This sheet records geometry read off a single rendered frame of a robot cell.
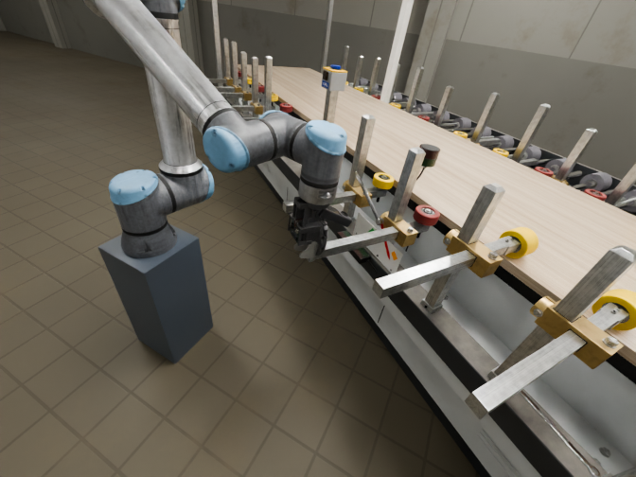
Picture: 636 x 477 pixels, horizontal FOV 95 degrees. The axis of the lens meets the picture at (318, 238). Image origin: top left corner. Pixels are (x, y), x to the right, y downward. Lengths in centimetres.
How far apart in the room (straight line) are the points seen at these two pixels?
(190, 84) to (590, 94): 456
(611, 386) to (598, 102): 412
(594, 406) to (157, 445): 142
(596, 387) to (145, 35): 133
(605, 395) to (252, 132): 104
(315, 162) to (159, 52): 39
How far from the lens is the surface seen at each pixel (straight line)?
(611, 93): 491
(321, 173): 64
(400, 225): 99
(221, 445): 146
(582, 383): 109
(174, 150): 116
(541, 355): 67
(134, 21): 85
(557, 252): 114
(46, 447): 167
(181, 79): 73
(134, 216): 116
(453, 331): 98
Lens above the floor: 138
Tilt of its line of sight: 37 degrees down
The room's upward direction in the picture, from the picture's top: 8 degrees clockwise
